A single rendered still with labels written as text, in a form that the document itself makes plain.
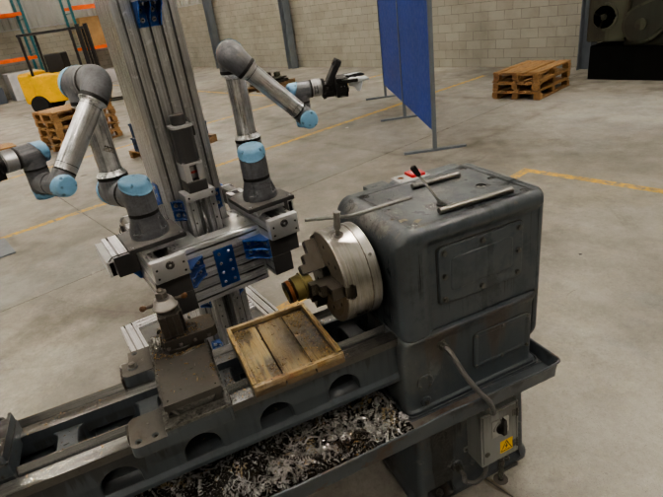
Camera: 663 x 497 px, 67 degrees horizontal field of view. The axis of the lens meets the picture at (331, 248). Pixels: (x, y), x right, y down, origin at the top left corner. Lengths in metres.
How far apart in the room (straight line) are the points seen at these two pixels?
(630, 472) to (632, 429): 0.25
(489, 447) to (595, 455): 0.59
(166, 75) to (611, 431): 2.46
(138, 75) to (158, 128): 0.21
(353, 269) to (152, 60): 1.17
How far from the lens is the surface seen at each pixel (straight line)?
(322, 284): 1.58
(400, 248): 1.50
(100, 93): 1.95
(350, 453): 1.77
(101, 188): 2.18
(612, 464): 2.59
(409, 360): 1.74
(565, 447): 2.61
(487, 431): 2.11
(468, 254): 1.67
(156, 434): 1.55
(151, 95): 2.18
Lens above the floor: 1.90
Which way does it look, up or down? 26 degrees down
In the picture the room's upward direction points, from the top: 8 degrees counter-clockwise
